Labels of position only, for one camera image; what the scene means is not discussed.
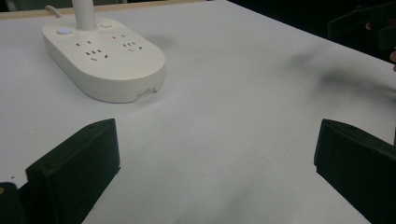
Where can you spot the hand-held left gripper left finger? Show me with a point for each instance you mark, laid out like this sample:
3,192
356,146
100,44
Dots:
77,165

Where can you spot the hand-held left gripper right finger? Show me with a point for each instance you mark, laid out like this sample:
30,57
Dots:
358,161

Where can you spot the white desk lamp with sockets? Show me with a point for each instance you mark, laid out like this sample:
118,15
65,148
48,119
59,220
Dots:
109,65

